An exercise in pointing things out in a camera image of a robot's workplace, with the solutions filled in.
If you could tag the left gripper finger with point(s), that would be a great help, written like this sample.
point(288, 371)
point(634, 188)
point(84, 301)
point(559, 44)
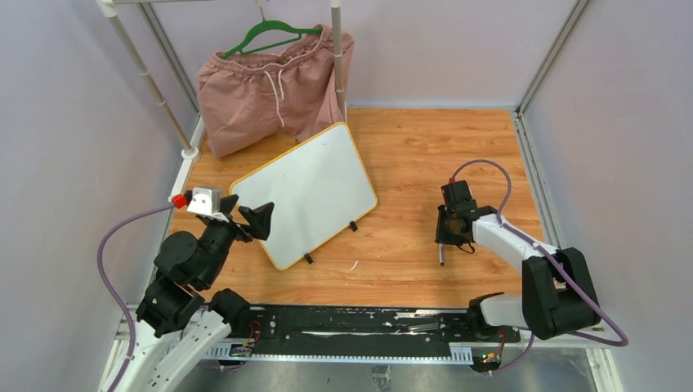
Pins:
point(227, 203)
point(258, 220)

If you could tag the pink drawstring shorts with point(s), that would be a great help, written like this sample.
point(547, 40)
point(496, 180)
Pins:
point(246, 98)

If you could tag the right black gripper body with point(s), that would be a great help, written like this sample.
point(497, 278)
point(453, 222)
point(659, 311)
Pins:
point(445, 232)

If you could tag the green clothes hanger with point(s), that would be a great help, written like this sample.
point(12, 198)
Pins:
point(290, 34)

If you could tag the white blue whiteboard marker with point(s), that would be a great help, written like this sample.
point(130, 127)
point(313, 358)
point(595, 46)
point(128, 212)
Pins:
point(441, 254)

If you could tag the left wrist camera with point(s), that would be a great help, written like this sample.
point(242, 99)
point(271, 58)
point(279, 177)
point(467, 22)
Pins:
point(204, 201)

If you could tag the yellow framed whiteboard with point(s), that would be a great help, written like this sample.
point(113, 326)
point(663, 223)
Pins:
point(319, 188)

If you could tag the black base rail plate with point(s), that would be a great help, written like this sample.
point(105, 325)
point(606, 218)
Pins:
point(320, 333)

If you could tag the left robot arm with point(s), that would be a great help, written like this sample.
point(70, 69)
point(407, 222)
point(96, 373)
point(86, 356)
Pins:
point(173, 327)

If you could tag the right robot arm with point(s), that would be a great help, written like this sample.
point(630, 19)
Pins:
point(557, 294)

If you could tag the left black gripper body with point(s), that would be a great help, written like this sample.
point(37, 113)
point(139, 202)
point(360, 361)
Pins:
point(220, 235)

